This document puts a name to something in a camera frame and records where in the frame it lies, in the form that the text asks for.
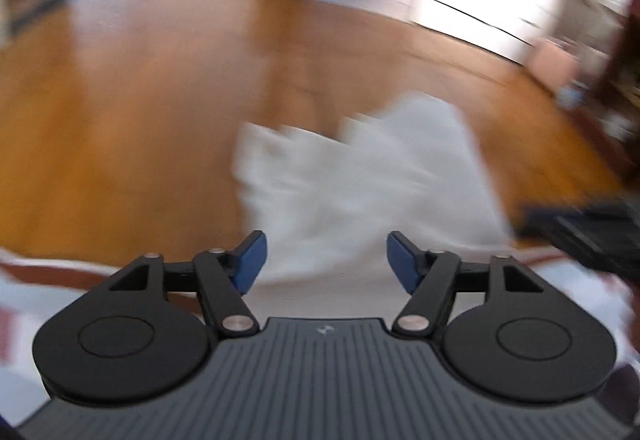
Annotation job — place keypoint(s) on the pink bag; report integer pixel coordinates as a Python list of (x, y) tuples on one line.
[(555, 67)]

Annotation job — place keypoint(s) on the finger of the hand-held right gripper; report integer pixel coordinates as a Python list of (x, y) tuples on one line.
[(537, 220)]

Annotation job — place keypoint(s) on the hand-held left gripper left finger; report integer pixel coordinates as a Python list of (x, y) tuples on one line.
[(252, 262)]

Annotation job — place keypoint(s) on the dark wooden desk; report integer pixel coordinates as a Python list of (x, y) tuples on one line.
[(620, 85)]

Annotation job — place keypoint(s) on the light blue bottle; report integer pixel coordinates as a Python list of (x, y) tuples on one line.
[(570, 95)]

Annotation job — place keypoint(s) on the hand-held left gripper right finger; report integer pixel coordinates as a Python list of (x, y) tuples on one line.
[(402, 265)]

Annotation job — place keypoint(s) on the light grey printed shirt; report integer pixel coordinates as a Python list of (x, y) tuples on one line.
[(370, 180)]

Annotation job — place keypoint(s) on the striped mat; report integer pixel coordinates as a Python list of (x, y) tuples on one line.
[(30, 310)]

